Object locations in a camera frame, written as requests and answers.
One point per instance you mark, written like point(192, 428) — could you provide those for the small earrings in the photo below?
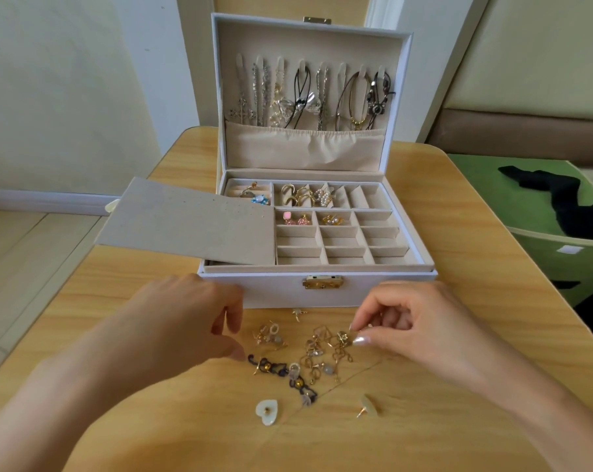
point(316, 354)

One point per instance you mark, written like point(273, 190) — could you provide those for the person's left forearm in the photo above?
point(51, 418)

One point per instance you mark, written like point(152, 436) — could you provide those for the beige padded wall panel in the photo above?
point(542, 64)

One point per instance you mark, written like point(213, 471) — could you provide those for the person's left hand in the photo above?
point(174, 324)

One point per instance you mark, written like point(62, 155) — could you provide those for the white jewelry box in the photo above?
point(316, 152)

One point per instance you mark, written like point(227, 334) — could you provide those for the black cloth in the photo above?
point(572, 206)

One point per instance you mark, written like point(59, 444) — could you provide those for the gold pink earring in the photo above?
point(303, 219)

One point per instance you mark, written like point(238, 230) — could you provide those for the beige earring panel flap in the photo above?
point(179, 221)

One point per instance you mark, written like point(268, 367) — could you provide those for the person's right forearm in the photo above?
point(542, 418)

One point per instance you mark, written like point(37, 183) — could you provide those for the person's right hand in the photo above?
point(424, 329)

